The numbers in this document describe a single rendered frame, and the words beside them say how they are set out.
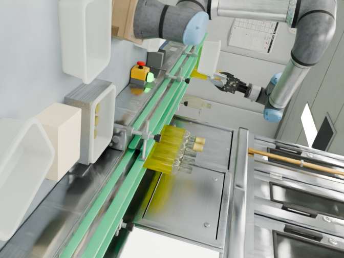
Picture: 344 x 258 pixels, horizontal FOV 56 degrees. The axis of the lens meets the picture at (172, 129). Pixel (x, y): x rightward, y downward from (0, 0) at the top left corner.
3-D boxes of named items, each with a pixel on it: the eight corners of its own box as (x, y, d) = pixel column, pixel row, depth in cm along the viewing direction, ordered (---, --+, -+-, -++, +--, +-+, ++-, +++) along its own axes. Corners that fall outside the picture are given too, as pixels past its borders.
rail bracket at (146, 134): (123, 156, 120) (155, 165, 119) (127, 117, 112) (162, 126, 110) (126, 152, 123) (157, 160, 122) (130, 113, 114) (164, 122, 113)
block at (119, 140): (106, 148, 120) (124, 152, 119) (107, 126, 115) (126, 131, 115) (109, 143, 123) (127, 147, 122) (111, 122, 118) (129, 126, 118)
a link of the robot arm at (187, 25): (162, 20, 105) (202, 28, 103) (173, -6, 112) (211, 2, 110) (162, 47, 115) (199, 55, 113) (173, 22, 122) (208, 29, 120)
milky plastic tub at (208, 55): (201, 35, 142) (221, 39, 141) (204, 41, 164) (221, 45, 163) (193, 74, 145) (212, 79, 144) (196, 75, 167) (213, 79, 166)
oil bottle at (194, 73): (179, 74, 222) (219, 83, 219) (181, 66, 219) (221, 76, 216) (181, 71, 227) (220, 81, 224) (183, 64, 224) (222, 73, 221)
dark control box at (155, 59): (145, 64, 175) (160, 68, 174) (147, 50, 171) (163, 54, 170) (150, 60, 182) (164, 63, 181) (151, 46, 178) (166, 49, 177)
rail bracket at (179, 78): (163, 79, 167) (188, 85, 165) (165, 65, 163) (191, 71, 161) (165, 76, 170) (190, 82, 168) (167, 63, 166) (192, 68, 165)
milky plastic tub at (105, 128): (66, 159, 102) (91, 167, 101) (65, 96, 91) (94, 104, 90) (89, 133, 117) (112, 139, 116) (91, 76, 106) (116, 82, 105)
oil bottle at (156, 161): (125, 163, 129) (177, 177, 126) (127, 151, 126) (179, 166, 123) (130, 155, 133) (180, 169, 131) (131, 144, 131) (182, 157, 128)
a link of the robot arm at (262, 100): (286, 90, 148) (278, 101, 156) (263, 82, 149) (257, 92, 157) (282, 103, 144) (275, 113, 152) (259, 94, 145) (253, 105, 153)
